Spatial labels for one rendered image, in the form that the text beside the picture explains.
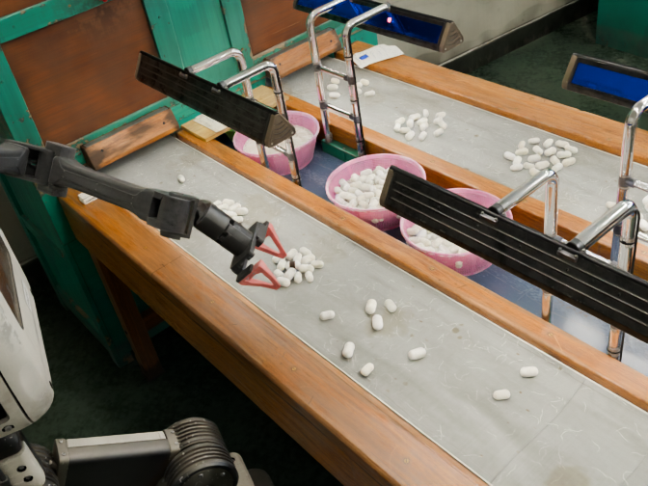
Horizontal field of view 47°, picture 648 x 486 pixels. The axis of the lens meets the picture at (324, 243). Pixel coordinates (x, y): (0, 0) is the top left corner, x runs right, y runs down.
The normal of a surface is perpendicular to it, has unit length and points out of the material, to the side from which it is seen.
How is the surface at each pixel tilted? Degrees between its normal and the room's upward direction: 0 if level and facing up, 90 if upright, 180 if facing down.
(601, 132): 0
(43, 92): 90
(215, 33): 90
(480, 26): 87
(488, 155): 0
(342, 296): 0
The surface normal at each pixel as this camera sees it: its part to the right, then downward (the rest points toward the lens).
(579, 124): -0.15, -0.78
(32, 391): 0.91, 0.02
